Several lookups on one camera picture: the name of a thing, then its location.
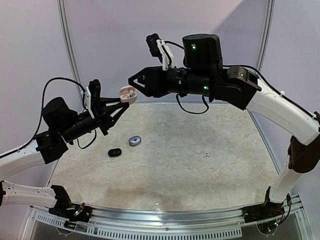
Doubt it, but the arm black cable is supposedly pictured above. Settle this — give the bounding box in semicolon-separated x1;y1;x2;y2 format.
164;41;320;121
0;77;97;158

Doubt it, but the right aluminium frame post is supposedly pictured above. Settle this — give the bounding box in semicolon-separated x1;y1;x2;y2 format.
244;0;275;108

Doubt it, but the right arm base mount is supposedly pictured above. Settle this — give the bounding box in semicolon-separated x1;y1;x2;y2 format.
241;202;288;223

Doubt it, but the blue earbud charging case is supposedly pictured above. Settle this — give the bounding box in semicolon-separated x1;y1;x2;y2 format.
128;135;142;147

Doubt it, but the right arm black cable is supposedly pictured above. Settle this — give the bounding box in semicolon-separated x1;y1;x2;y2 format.
164;41;320;121

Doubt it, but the slotted white cable duct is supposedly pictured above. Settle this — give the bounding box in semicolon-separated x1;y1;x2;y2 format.
30;213;243;240

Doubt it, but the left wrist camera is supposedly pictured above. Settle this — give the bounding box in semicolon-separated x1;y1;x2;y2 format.
81;79;101;119

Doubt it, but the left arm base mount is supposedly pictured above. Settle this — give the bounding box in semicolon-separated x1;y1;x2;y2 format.
48;199;93;223

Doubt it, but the left aluminium frame post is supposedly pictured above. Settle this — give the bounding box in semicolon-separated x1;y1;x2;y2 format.
56;0;88;108

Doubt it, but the black earbud charging case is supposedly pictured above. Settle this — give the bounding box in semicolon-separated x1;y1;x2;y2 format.
107;148;122;158

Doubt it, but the white round charging case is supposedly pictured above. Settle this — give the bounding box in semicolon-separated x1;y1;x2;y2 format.
119;85;138;105

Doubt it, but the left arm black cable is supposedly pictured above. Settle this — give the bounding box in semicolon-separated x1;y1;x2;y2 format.
0;77;97;158

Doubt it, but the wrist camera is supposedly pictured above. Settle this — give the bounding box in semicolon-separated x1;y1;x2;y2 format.
146;33;174;71
81;79;101;119

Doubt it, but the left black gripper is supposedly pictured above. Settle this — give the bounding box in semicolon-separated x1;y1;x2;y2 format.
60;97;129;142

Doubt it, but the aluminium frame post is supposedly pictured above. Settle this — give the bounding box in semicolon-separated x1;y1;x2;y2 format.
56;0;88;108
244;0;275;108

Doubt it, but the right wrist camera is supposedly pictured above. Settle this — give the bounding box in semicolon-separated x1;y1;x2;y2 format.
146;33;174;71

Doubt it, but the aluminium front rail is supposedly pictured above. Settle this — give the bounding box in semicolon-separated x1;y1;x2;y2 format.
25;194;309;235

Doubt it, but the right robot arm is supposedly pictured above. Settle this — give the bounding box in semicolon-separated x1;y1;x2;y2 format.
128;33;320;218

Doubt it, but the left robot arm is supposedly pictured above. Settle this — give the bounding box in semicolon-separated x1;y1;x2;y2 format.
0;92;137;217

